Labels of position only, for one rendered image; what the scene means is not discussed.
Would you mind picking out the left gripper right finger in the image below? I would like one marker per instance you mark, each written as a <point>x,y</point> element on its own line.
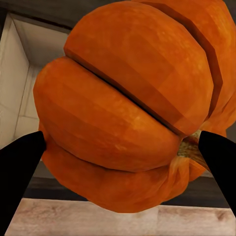
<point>220,156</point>

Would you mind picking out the pumpkin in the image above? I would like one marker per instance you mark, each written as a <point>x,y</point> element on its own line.
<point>122,112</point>

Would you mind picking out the cabinet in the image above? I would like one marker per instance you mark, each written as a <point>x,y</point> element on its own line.
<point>32,34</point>

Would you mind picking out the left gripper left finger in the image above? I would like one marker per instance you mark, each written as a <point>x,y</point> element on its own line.
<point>18,162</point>

